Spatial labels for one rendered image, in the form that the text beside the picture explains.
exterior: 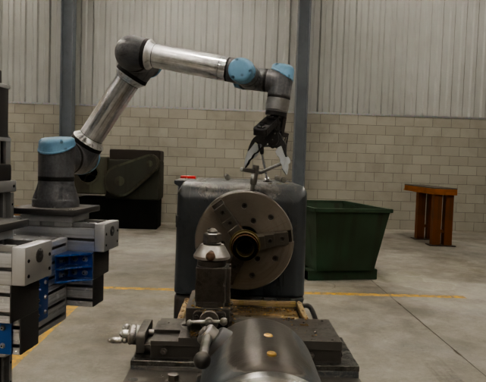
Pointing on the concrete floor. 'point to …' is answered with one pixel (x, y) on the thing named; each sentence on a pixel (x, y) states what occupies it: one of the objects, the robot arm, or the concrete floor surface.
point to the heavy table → (434, 214)
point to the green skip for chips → (343, 239)
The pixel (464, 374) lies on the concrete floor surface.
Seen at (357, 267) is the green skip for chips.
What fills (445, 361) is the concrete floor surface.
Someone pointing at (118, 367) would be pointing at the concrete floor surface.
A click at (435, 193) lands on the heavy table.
